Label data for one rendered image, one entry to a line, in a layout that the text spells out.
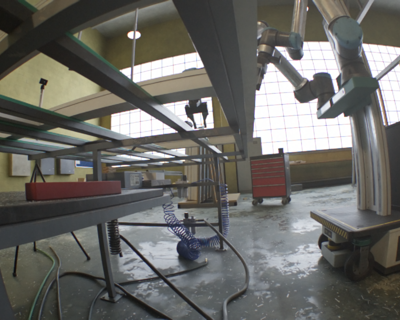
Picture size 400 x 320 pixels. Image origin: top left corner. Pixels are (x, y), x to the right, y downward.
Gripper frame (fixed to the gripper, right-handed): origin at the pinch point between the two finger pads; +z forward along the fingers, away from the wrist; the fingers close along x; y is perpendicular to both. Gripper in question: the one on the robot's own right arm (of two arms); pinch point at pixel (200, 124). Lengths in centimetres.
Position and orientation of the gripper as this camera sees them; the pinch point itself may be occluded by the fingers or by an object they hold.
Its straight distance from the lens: 132.1
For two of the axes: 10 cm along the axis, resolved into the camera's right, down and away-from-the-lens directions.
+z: 1.9, 8.3, 5.3
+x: -9.8, 1.0, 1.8
